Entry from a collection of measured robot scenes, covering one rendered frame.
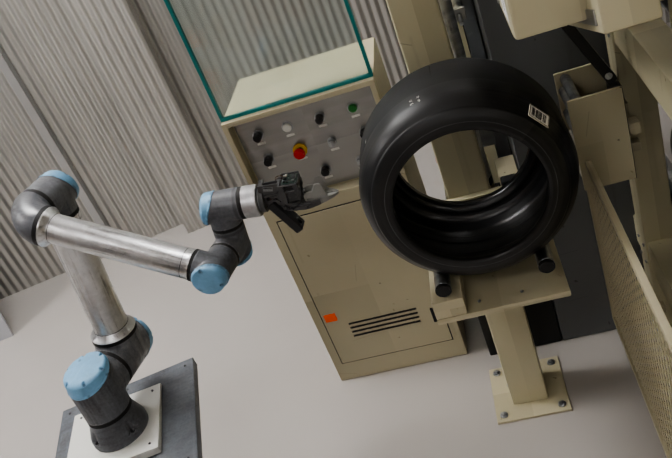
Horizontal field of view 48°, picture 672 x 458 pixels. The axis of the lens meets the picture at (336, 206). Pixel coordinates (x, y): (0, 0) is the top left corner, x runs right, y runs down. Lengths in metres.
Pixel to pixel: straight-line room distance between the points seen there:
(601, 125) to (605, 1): 0.89
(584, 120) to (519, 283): 0.49
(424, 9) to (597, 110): 0.55
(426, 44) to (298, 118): 0.68
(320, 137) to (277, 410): 1.25
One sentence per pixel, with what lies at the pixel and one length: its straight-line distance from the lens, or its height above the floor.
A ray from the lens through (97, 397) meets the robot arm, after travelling 2.49.
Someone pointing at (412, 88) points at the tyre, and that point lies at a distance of 1.91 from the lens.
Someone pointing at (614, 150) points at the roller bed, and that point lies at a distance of 2.28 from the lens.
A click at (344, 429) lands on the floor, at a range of 3.12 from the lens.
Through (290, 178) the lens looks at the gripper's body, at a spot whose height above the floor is 1.30.
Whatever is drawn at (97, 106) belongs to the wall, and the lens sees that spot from 4.71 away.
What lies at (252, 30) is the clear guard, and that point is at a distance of 2.51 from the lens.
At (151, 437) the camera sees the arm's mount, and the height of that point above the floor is 0.62.
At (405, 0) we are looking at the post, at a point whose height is 1.58.
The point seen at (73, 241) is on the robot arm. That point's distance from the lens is 2.17.
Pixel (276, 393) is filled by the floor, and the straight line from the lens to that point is 3.40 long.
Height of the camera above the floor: 2.20
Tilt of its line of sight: 30 degrees down
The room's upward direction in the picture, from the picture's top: 22 degrees counter-clockwise
